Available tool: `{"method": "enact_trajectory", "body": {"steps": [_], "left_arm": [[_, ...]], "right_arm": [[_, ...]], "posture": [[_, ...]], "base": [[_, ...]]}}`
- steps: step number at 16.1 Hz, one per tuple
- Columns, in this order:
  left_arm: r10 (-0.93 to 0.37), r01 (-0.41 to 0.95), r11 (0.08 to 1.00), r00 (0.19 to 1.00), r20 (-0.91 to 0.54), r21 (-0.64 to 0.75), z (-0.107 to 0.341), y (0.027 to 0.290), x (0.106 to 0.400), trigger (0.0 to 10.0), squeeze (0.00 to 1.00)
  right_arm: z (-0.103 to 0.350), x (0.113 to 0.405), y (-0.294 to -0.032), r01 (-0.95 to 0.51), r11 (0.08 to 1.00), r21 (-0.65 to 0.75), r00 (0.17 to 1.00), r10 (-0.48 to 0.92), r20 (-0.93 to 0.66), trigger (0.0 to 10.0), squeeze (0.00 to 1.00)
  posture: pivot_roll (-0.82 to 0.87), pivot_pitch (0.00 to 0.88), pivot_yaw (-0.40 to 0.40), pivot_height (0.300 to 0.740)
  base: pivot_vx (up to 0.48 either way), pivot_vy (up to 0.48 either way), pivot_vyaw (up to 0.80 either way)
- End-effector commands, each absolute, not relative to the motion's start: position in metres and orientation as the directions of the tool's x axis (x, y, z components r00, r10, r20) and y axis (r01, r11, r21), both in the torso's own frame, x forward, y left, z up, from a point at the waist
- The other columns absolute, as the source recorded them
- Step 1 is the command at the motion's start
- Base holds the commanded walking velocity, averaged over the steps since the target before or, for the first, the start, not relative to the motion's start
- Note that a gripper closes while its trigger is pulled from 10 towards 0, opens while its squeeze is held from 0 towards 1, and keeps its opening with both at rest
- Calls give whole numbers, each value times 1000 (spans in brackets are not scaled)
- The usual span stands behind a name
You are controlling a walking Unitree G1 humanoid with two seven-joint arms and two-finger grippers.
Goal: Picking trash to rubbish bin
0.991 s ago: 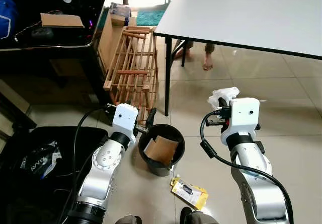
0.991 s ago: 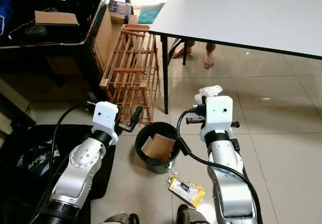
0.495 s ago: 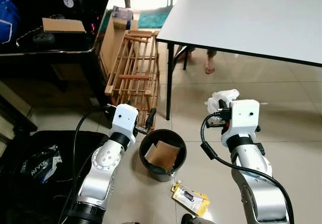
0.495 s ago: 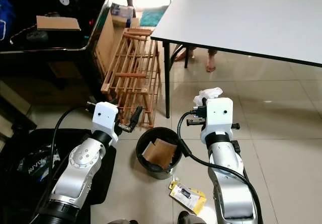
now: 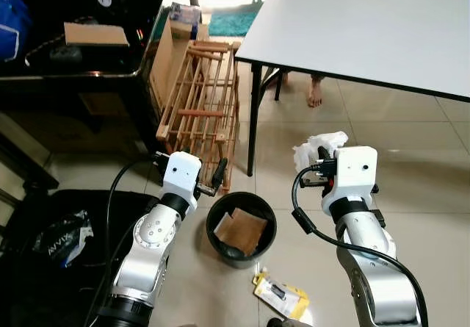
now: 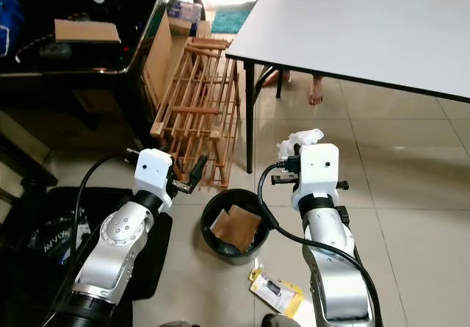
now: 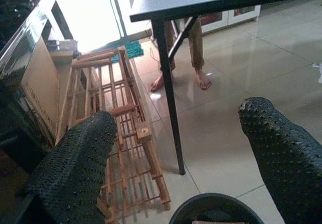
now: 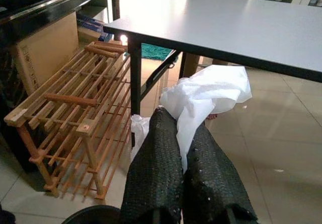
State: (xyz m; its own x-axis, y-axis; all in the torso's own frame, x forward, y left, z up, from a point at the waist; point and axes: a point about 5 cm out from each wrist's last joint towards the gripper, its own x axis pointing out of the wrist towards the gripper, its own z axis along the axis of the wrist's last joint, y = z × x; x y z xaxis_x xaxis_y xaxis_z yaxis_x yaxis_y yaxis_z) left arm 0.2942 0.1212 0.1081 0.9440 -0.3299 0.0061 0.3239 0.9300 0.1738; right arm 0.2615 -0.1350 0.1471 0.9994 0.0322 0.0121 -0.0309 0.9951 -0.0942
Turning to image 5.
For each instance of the silver right robot leg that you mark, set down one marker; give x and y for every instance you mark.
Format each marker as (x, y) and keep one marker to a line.
(280, 322)

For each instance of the black table leg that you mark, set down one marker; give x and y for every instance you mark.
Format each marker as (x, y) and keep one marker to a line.
(255, 121)
(280, 84)

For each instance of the yellow white product box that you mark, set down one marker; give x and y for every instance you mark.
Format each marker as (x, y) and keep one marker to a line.
(283, 296)

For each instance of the flat brown cardboard box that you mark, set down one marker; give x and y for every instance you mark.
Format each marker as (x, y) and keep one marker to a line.
(95, 34)

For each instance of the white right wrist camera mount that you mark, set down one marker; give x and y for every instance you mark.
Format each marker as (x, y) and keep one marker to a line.
(356, 169)

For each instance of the small printed packet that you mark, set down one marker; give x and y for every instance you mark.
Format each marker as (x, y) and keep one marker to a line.
(186, 13)

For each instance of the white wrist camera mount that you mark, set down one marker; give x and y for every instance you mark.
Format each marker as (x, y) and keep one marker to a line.
(356, 169)
(181, 171)

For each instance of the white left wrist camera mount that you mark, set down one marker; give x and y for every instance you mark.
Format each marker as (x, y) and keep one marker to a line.
(181, 171)

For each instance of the black floor bag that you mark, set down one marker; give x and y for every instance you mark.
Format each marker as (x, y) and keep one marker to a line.
(29, 290)

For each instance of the teal shaggy mat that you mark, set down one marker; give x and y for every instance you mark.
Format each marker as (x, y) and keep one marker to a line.
(231, 24)

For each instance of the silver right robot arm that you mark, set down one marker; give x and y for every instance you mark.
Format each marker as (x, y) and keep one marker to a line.
(374, 275)

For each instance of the person bare foot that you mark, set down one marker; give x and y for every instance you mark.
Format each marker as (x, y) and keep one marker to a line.
(315, 93)

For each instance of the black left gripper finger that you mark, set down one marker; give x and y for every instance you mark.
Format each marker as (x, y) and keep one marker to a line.
(219, 174)

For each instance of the brown cardboard piece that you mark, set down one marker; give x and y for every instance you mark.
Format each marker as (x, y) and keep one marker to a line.
(242, 231)

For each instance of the blue bag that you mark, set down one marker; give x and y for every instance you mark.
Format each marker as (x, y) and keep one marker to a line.
(13, 22)

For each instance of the tall brown cardboard box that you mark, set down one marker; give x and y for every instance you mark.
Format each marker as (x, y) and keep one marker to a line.
(163, 62)

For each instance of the white tissue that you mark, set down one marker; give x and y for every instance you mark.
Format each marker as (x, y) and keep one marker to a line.
(334, 139)

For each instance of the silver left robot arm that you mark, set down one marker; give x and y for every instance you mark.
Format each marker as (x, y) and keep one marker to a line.
(147, 246)

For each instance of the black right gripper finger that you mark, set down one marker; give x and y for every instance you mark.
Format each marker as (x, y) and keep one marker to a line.
(324, 156)

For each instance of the black round rubbish bin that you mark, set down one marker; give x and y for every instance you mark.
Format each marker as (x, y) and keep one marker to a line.
(220, 250)

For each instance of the black glossy desk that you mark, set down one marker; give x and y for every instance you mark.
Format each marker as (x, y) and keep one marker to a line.
(73, 77)

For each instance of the wooden slatted rack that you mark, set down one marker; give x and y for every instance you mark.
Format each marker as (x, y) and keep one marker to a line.
(202, 112)

